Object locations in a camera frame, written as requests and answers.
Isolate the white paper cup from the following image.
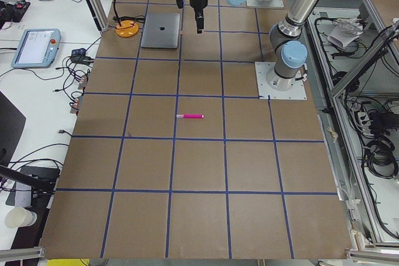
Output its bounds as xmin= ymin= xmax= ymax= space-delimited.
xmin=4 ymin=207 xmax=37 ymax=229

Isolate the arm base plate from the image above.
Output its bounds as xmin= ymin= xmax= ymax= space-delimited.
xmin=254 ymin=62 xmax=307 ymax=100

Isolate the blue teach pendant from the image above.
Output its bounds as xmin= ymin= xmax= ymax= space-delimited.
xmin=11 ymin=29 xmax=61 ymax=69

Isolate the grey closed laptop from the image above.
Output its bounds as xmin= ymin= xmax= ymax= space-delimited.
xmin=141 ymin=12 xmax=180 ymax=49

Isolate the pink highlighter pen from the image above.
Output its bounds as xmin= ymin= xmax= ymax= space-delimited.
xmin=176 ymin=114 xmax=204 ymax=119

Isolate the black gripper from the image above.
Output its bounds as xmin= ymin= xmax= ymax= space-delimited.
xmin=190 ymin=0 xmax=208 ymax=34

